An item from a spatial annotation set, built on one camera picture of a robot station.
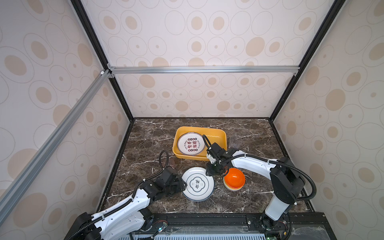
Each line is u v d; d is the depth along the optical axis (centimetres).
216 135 108
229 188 80
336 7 69
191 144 103
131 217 59
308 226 73
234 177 82
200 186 84
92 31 75
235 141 103
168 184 63
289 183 46
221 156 66
